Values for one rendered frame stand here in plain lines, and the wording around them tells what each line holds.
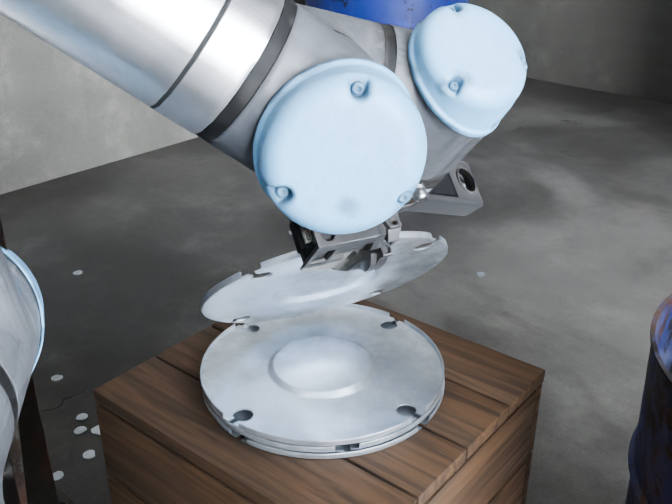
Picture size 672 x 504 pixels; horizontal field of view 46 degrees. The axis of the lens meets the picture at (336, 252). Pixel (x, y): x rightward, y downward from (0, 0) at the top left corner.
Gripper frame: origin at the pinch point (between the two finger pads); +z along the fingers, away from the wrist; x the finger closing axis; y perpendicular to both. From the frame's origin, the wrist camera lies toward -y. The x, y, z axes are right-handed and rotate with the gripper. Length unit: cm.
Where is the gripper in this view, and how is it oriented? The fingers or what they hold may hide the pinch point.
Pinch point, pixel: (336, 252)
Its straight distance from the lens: 78.9
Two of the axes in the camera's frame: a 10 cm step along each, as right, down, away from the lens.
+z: -3.0, 3.5, 8.9
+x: 3.0, 9.2, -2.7
